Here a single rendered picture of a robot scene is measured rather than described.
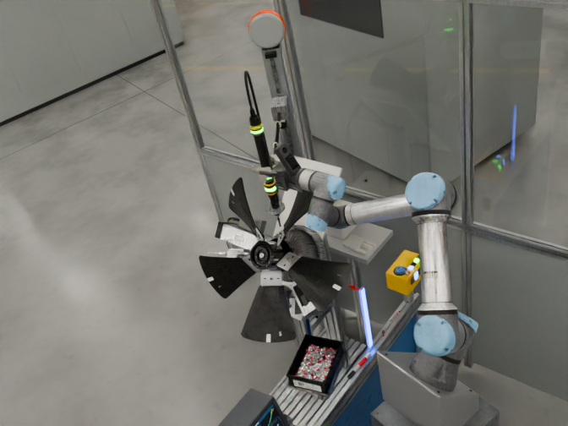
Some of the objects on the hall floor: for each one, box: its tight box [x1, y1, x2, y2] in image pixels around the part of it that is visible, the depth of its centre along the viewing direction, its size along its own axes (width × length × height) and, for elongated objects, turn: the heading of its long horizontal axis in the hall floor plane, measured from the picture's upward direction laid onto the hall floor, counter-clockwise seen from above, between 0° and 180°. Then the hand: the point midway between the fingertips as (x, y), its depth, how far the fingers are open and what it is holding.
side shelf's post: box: [347, 257, 368, 346], centre depth 337 cm, size 4×4×83 cm
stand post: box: [324, 232, 351, 369], centre depth 316 cm, size 4×9×115 cm, turn 66°
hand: (259, 161), depth 227 cm, fingers open, 8 cm apart
